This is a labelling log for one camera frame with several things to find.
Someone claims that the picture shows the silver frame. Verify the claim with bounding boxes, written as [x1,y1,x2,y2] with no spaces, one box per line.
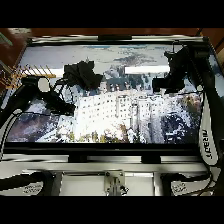
[0,152,224,197]

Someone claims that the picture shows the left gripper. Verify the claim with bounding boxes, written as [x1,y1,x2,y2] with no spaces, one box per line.
[49,93,77,117]

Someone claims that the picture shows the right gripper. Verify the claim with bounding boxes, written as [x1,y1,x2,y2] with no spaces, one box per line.
[151,76,169,94]

